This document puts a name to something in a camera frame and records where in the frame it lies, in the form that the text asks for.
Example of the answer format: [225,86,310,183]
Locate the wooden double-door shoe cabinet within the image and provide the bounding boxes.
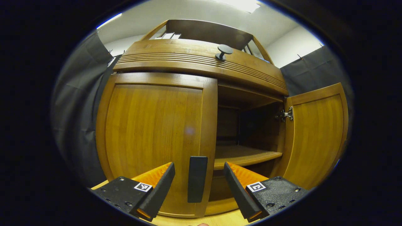
[96,19,289,218]

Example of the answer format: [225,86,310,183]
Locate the black backdrop cloth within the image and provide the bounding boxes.
[50,31,354,189]

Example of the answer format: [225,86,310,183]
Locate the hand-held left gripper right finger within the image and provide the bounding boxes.
[223,162,314,223]

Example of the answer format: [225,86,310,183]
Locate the metal door hinge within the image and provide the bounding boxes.
[276,107,294,122]

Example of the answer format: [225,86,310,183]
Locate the wooden shoe cabinet door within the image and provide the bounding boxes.
[278,82,349,190]
[96,72,218,218]

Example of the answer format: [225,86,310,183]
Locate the ceiling light panel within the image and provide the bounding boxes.
[96,13,122,29]

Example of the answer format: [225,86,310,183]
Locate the ribbed wooden drawer front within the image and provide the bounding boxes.
[112,39,289,97]

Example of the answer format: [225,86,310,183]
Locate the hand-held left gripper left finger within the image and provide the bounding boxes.
[89,162,176,222]

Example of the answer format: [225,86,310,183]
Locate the black round drawer knob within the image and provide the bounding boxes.
[215,44,233,61]

